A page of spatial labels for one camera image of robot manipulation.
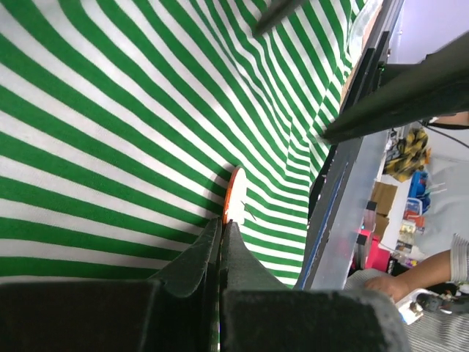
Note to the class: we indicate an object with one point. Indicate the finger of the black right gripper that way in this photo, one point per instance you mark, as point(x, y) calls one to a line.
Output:
point(436, 86)
point(275, 13)

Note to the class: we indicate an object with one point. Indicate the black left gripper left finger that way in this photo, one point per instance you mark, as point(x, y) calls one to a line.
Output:
point(173, 310)

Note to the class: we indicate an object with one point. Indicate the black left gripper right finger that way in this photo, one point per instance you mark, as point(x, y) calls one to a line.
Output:
point(259, 313)

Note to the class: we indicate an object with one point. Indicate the green white striped garment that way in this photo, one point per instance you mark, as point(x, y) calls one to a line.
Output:
point(121, 123)

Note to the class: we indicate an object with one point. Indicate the person's forearm in background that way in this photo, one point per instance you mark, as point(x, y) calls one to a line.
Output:
point(447, 266)

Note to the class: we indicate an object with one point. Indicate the person's hand in background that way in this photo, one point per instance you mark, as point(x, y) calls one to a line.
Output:
point(394, 287)

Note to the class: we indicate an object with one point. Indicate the yellow black checked cloth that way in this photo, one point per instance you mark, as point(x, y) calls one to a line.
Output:
point(408, 156)

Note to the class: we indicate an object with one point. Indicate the blue plastic crate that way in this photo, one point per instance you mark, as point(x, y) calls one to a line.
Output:
point(418, 190)

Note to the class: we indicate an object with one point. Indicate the brown cardboard box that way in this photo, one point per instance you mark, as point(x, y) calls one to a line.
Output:
point(383, 196)

